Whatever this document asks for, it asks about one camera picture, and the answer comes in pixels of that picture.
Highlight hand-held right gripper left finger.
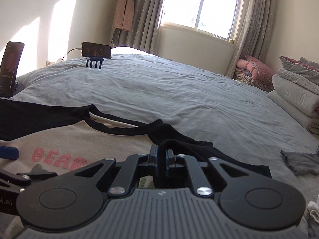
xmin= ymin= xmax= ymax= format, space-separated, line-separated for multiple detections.
xmin=75 ymin=145 xmax=160 ymax=197

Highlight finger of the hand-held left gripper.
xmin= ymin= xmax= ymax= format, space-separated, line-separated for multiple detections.
xmin=0 ymin=146 xmax=20 ymax=160
xmin=0 ymin=169 xmax=56 ymax=192

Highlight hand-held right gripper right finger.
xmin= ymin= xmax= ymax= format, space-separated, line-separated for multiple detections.
xmin=166 ymin=149 xmax=250 ymax=198

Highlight cream bear-print shirt black sleeves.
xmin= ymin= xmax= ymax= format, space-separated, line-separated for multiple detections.
xmin=0 ymin=98 xmax=272 ymax=192

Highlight black smartphone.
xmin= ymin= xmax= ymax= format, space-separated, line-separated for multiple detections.
xmin=82 ymin=41 xmax=112 ymax=59
xmin=0 ymin=41 xmax=25 ymax=97

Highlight blue phone stand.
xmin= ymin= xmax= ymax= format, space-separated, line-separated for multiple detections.
xmin=86 ymin=57 xmax=104 ymax=70

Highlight pale grey folded quilt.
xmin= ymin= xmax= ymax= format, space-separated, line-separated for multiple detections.
xmin=268 ymin=91 xmax=319 ymax=135

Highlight grey ruffle-edged garment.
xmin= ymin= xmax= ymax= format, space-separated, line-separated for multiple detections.
xmin=280 ymin=151 xmax=319 ymax=176

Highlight dark grey hanging cloth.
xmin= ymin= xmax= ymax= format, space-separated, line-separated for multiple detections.
xmin=111 ymin=28 xmax=121 ymax=49

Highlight grey star-print curtain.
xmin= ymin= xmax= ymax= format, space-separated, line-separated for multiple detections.
xmin=225 ymin=0 xmax=277 ymax=77
xmin=120 ymin=0 xmax=170 ymax=55

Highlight white folded garment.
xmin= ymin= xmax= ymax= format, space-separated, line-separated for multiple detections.
xmin=306 ymin=194 xmax=319 ymax=238

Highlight pink quilted jacket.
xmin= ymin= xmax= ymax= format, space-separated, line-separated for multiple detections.
xmin=114 ymin=0 xmax=135 ymax=32

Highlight window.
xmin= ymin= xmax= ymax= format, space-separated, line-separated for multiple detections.
xmin=158 ymin=0 xmax=246 ymax=43

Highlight grey pillow pink underside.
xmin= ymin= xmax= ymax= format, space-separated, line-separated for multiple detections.
xmin=279 ymin=55 xmax=319 ymax=73

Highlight white charging cable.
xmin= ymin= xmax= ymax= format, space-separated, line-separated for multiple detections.
xmin=61 ymin=47 xmax=83 ymax=61

